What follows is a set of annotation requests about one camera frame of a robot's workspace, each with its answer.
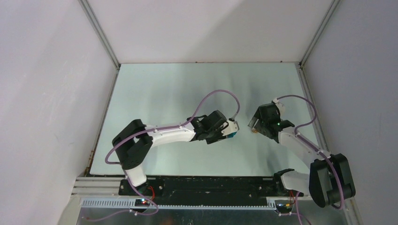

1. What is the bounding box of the teal and clear pill box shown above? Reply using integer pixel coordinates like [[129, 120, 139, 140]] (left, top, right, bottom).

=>
[[226, 130, 237, 138]]

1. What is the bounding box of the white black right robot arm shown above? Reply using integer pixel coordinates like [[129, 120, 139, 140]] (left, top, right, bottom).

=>
[[248, 102, 356, 208]]

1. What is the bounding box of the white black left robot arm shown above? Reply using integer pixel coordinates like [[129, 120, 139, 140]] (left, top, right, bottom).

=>
[[111, 110, 239, 195]]

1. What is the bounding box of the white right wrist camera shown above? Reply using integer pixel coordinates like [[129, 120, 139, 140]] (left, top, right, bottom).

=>
[[272, 98, 285, 116]]

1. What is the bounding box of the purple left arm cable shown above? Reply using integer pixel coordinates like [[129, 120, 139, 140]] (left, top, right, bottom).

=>
[[105, 90, 241, 199]]

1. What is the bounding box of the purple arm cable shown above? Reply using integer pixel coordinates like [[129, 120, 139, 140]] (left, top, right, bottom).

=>
[[275, 94, 346, 225], [105, 90, 241, 199]]

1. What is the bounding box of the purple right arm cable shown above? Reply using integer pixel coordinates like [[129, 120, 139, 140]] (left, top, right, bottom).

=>
[[275, 94, 346, 225]]

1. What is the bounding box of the aluminium right side rail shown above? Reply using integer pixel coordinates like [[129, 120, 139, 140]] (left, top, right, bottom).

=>
[[295, 66, 332, 168]]

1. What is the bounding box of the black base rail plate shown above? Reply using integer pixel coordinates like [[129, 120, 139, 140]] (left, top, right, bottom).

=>
[[136, 175, 296, 206]]

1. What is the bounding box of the white slotted cable duct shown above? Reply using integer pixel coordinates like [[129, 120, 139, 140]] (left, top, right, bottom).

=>
[[81, 198, 276, 210]]

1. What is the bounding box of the aluminium frame post right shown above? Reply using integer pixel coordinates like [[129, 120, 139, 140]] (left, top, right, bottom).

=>
[[299, 0, 341, 68]]

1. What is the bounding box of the aluminium frame post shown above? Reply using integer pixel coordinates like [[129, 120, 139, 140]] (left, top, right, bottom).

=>
[[299, 0, 341, 68], [78, 0, 121, 70]]

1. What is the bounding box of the aluminium frame post left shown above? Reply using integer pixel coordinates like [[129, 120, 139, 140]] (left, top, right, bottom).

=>
[[78, 0, 121, 70]]

